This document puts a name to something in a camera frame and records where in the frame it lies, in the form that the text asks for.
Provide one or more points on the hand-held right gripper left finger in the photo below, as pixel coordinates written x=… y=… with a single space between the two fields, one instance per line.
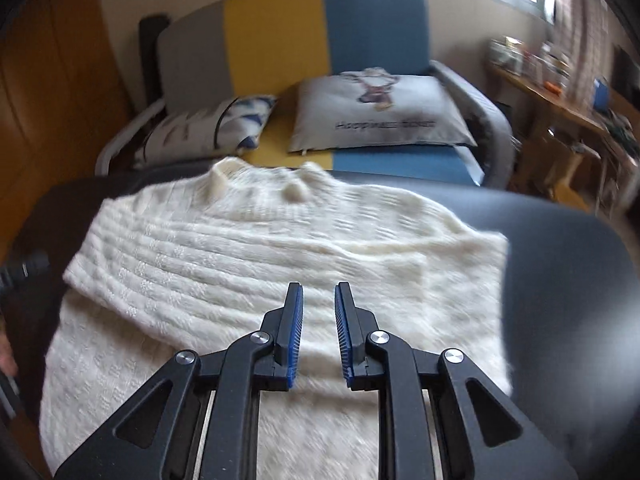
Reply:
x=296 y=335

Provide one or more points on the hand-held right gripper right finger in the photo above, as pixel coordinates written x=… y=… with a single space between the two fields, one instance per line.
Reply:
x=342 y=335

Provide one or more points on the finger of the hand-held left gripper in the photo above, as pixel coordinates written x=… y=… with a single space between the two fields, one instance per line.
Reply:
x=25 y=270

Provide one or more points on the cream knit sweater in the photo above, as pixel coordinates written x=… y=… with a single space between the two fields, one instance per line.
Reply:
x=280 y=240

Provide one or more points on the white blue patterned pillow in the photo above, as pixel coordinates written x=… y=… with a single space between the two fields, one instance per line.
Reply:
x=200 y=130

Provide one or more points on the grey printed pillow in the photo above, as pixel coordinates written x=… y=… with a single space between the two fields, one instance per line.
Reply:
x=380 y=110

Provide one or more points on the grey yellow blue sofa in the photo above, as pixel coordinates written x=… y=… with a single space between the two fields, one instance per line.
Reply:
x=280 y=25

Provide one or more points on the cluttered wooden desk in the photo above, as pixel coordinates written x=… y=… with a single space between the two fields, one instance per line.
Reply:
x=560 y=110

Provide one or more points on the blue container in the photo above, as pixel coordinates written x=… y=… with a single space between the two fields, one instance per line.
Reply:
x=601 y=94

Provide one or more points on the beige curtain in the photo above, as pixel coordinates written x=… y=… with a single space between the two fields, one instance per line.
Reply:
x=580 y=15

